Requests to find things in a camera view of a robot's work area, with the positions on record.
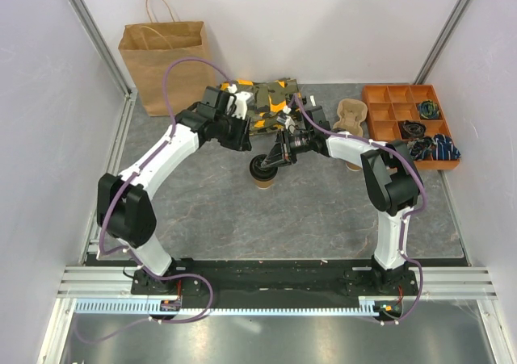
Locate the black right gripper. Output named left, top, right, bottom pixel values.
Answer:
left=262, top=128, right=313, bottom=169

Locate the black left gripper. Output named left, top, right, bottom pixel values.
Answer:
left=215, top=111, right=252, bottom=153

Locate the black plastic cup lid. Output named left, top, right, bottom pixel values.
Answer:
left=249, top=154, right=278, bottom=182

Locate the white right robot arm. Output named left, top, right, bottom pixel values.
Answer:
left=250, top=106, right=424, bottom=295

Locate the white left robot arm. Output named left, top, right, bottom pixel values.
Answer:
left=97, top=85, right=254, bottom=294

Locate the camouflage folded cloth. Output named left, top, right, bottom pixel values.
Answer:
left=218, top=78, right=302, bottom=136

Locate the cardboard cup carrier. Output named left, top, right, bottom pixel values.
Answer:
left=333, top=98, right=368, bottom=137

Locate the brown paper bag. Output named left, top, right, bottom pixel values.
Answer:
left=118, top=18, right=216, bottom=117

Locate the orange compartment tray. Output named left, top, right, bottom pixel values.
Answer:
left=362, top=84, right=460, bottom=170

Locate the dark brown rolled sock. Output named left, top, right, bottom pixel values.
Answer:
left=398, top=120, right=427, bottom=140

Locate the grey patterned rolled sock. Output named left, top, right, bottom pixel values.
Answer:
left=406, top=136, right=435, bottom=161

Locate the green blue rolled sock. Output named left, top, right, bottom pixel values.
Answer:
left=417, top=99, right=440, bottom=120

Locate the blue striped rolled sock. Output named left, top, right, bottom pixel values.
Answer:
left=431, top=134, right=461, bottom=161

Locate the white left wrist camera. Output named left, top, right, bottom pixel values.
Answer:
left=225, top=91, right=254, bottom=119

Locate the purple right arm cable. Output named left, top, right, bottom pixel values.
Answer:
left=287, top=93, right=430, bottom=325

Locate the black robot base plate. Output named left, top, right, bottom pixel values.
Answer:
left=131, top=258, right=418, bottom=308

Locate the white slotted cable duct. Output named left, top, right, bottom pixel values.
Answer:
left=74, top=298, right=379, bottom=316

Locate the aluminium frame rail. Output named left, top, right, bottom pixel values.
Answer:
left=422, top=266, right=497, bottom=300

